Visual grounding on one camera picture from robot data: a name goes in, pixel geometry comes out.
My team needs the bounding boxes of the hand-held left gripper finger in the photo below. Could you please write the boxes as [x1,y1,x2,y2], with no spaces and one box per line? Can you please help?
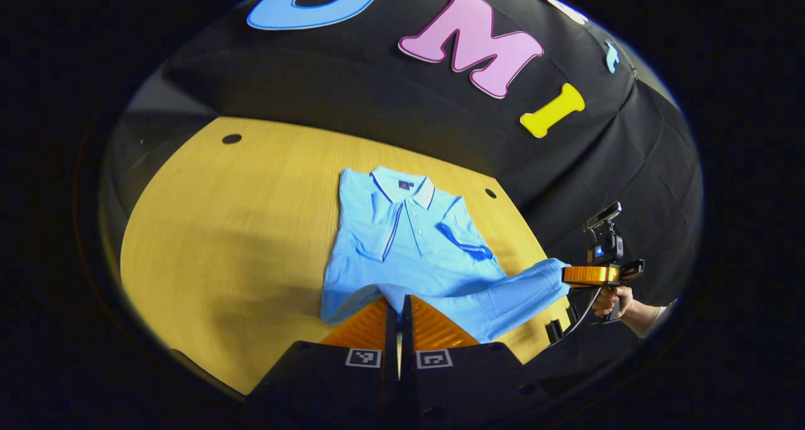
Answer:
[248,297,401,430]
[401,294,557,430]

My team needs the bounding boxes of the light blue polo T-shirt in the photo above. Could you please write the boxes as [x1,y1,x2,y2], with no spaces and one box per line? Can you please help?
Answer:
[321,166,572,345]

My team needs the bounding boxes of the black backdrop cloth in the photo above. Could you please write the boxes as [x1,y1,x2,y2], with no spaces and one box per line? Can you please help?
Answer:
[101,0,704,330]

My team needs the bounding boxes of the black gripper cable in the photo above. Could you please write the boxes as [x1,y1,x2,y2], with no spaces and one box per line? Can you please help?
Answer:
[544,285,603,345]

